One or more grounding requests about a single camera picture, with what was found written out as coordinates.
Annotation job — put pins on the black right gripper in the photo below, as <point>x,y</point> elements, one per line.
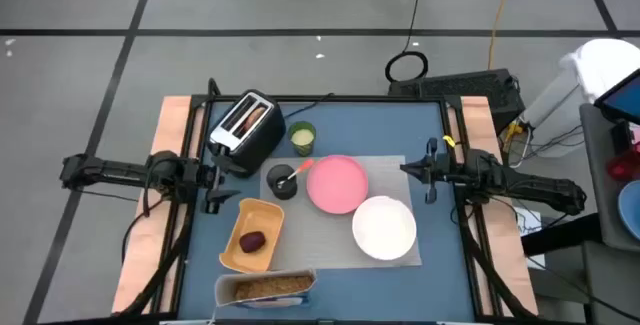
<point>447,172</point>

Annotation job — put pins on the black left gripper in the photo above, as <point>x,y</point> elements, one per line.
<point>207,177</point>

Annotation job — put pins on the dark red plum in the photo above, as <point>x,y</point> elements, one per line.
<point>252,241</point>

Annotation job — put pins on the blue cereal box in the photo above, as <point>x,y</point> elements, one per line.
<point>225,290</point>

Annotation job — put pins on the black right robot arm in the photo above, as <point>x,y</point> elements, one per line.
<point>525,182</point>

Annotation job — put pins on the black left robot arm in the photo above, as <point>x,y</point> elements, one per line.
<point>115,170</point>

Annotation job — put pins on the yellow tag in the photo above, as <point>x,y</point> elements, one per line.
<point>449,141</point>

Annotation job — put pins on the yellow plastic bin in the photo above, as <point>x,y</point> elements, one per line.
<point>260,215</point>

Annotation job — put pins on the black and silver toaster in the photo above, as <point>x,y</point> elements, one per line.
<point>250,135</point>

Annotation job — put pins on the black mesh utensil cup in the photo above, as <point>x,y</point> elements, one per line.
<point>280,187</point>

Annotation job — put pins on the white bowl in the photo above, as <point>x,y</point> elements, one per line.
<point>384,227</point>

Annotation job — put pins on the pink plate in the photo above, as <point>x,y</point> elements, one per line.
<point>337,185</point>

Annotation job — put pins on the green glass cup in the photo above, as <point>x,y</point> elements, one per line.
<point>302,137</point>

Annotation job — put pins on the black computer case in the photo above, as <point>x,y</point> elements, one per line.
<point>460,90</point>

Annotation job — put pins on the grey woven placemat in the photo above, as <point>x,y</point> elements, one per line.
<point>325,240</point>

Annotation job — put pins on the white paper sheet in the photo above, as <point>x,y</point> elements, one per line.
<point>531,225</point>

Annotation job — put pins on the grey waste bin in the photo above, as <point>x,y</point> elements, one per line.
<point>555,115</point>

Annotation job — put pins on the grey side cabinet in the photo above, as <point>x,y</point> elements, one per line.
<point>597,165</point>

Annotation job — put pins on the red object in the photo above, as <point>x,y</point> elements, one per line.
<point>622,167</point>

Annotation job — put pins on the blue dish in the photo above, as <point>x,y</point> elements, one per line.
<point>631,210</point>

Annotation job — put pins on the white cloth bag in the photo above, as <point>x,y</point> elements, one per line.
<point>605,62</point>

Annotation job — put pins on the black tablet screen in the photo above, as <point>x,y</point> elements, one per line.
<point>625,100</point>

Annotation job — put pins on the black metal table frame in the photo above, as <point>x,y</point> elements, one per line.
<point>350,99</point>

